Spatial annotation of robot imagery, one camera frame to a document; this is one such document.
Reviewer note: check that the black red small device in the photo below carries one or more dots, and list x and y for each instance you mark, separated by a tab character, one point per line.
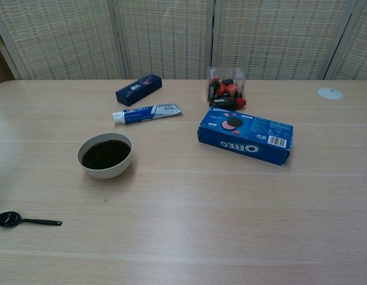
225	103

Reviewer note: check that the blue Oreo cookie box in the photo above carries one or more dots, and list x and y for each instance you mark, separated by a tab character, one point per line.
246	139

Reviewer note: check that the blue white toothpaste tube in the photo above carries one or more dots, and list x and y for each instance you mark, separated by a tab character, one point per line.
148	114

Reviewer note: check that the white ceramic bowl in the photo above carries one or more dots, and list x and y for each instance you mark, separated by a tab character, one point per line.
106	174

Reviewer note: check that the dark blue printed box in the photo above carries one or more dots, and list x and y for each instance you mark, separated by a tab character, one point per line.
136	92

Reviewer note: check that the black plastic spoon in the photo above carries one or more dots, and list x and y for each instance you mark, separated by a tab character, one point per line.
5	219

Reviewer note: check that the woven folding screen panel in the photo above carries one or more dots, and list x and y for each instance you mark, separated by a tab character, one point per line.
360	50
165	38
61	38
278	38

